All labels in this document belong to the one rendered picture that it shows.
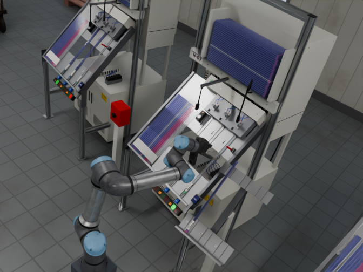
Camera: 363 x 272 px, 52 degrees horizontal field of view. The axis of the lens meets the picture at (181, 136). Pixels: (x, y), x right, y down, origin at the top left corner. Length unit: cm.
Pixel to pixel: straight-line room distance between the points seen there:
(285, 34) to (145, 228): 182
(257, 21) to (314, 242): 197
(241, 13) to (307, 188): 209
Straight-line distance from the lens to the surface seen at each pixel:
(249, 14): 248
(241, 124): 234
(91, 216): 207
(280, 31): 235
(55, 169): 356
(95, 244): 206
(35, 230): 312
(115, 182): 179
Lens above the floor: 245
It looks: 37 degrees down
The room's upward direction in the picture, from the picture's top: 12 degrees clockwise
